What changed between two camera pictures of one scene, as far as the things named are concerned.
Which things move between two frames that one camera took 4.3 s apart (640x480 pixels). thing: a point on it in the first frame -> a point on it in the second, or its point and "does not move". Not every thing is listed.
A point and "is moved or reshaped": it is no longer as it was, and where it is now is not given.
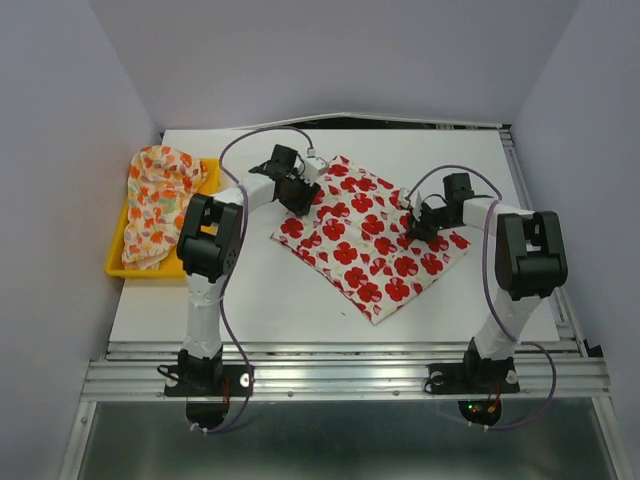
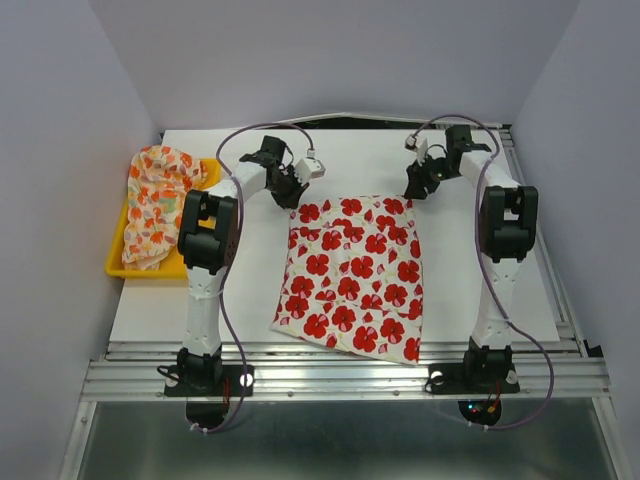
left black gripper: [303, 205] -> [292, 201]
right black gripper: [417, 228] -> [416, 179]
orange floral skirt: [159, 181] does not move
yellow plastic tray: [171, 268] does not move
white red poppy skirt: [357, 241] is moved or reshaped
